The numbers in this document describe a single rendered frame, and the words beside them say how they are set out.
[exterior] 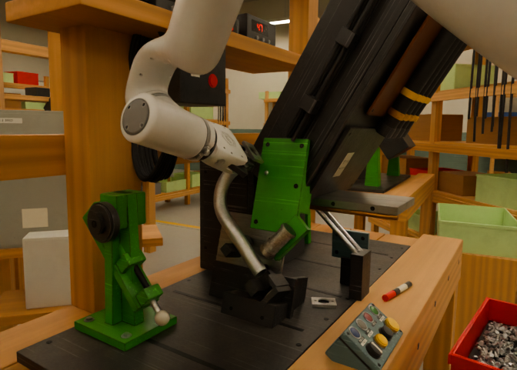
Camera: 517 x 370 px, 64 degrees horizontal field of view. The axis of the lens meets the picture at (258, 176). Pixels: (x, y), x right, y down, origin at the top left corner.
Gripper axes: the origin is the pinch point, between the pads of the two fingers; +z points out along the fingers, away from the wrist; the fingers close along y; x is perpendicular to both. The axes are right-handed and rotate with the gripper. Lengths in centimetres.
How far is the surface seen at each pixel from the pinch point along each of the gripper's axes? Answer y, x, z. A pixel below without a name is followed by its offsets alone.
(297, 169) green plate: -8.8, -7.5, 4.2
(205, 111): 405, 192, 459
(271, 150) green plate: -1.0, -5.1, 4.2
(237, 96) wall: 657, 231, 806
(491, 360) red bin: -58, -14, 15
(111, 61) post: 28.2, 6.7, -20.7
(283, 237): -20.0, 2.1, 0.9
